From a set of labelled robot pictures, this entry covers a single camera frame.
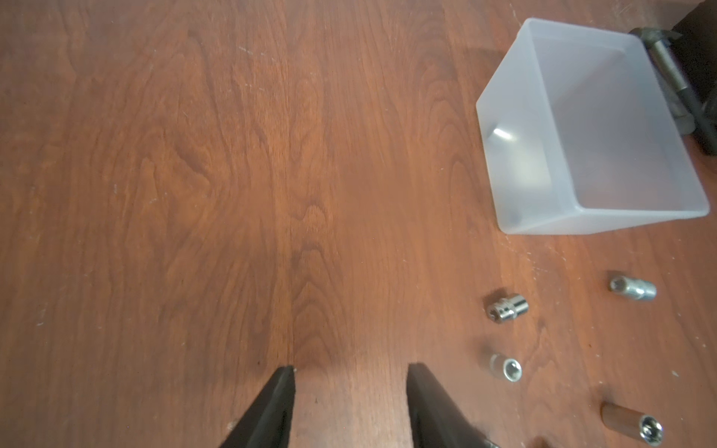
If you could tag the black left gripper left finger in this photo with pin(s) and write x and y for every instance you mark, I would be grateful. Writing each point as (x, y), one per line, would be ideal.
(267, 422)

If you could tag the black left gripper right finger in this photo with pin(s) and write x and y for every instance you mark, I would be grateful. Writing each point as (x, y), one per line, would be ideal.
(434, 417)

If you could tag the silver socket centre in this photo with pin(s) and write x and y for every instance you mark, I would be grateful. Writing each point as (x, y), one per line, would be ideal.
(505, 368)

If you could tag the silver socket near box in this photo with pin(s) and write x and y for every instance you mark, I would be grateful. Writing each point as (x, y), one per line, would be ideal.
(508, 309)

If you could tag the long silver socket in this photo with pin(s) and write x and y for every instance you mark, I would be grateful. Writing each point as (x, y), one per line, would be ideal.
(633, 424)

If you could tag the silver socket right of box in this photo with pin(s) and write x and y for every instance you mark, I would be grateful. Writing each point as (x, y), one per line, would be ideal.
(633, 288)

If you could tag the translucent plastic storage box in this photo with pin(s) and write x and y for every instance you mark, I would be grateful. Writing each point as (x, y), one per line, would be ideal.
(578, 137)

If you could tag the black plastic tool case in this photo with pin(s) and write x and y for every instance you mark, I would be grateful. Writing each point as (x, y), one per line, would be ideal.
(696, 50)

